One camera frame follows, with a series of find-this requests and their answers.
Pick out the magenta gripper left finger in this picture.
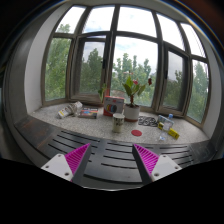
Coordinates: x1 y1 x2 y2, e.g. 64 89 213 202
42 143 91 185

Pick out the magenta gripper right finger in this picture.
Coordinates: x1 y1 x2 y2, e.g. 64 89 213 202
132 144 181 184

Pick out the clear plastic water bottle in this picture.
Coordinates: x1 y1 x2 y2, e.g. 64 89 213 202
158 114 174 141

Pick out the dark slatted radiator cover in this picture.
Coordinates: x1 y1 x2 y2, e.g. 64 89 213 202
15 116 215 184

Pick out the red round coaster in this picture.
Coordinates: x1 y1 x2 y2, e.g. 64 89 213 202
131 130 142 136

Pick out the yellow packet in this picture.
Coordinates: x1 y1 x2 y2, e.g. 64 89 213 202
157 122 179 140

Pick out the dark flat box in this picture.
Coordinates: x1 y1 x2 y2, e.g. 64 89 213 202
78 108 98 119

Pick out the white packaged items bundle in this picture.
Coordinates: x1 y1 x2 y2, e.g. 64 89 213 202
58 101 83 118

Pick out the patterned paper cup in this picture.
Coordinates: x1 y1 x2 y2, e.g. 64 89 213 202
112 113 125 133

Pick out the potted plant white pot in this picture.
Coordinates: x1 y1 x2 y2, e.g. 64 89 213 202
123 72 152 122

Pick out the red cardboard box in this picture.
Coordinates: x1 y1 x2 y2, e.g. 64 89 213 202
103 96 124 116

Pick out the small green plant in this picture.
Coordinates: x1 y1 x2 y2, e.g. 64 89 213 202
98 83 107 103

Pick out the coiled grey cable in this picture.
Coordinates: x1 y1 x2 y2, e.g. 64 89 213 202
137 115 159 128

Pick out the bay window frame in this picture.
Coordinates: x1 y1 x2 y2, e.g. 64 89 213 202
41 3 210 126

